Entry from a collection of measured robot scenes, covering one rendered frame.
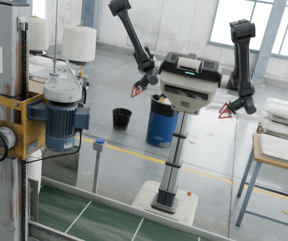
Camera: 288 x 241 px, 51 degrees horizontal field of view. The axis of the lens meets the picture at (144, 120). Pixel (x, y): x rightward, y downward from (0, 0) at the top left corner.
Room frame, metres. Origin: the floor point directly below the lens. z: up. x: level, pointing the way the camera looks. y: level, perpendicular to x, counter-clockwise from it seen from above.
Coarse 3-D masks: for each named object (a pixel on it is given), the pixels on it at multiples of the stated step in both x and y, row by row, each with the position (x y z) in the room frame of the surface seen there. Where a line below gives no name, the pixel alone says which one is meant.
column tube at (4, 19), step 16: (0, 16) 1.33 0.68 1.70; (16, 16) 1.34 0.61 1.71; (0, 32) 1.33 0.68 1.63; (16, 32) 1.34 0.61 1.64; (16, 48) 1.34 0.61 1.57; (16, 64) 1.34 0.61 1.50; (0, 80) 1.33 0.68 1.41; (16, 80) 1.34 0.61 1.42; (0, 96) 1.33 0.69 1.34; (16, 96) 1.34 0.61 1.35; (0, 112) 1.33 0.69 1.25; (16, 112) 1.34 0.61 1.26; (16, 160) 1.34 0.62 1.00; (0, 176) 1.34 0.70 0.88; (16, 176) 1.34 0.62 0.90; (0, 192) 1.34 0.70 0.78; (16, 192) 1.34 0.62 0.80; (0, 208) 1.34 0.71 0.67; (16, 208) 1.33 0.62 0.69; (0, 224) 1.34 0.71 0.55; (16, 224) 1.33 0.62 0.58; (0, 240) 1.34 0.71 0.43; (16, 240) 1.33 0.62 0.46
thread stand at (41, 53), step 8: (56, 0) 1.56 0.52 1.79; (56, 8) 1.56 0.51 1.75; (56, 16) 1.56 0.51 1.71; (56, 24) 1.56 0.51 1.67; (80, 24) 1.54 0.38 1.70; (56, 32) 1.56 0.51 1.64; (56, 40) 1.57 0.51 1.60; (48, 56) 1.57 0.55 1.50; (72, 64) 1.48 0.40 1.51; (80, 64) 1.50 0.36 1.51; (88, 64) 1.52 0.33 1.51; (56, 72) 1.58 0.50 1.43
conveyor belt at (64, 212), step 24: (48, 192) 1.91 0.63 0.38; (48, 216) 1.66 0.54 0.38; (72, 216) 1.70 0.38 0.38; (96, 216) 1.74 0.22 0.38; (120, 216) 1.78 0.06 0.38; (96, 240) 1.52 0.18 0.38; (120, 240) 1.55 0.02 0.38; (144, 240) 1.58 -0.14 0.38; (168, 240) 1.62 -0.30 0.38; (192, 240) 1.66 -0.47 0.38
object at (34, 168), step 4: (40, 148) 1.78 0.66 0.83; (36, 152) 1.80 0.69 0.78; (40, 152) 1.83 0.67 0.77; (32, 156) 1.75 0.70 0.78; (36, 156) 1.79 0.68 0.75; (40, 156) 1.83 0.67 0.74; (28, 160) 1.74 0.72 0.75; (32, 160) 1.75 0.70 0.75; (40, 160) 1.83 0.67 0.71; (28, 164) 1.74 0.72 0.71; (32, 164) 1.75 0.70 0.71; (36, 164) 1.78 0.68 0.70; (40, 164) 1.83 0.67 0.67; (28, 168) 1.74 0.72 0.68; (32, 168) 1.75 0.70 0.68; (36, 168) 1.77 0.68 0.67; (40, 168) 1.83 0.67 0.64; (28, 172) 1.74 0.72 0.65; (32, 172) 1.75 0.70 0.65; (36, 172) 1.77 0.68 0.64; (40, 172) 1.82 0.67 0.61; (28, 176) 1.74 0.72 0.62; (32, 176) 1.75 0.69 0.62; (36, 176) 1.77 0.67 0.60; (40, 176) 1.82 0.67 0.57; (40, 180) 1.82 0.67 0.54; (40, 184) 1.83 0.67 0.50
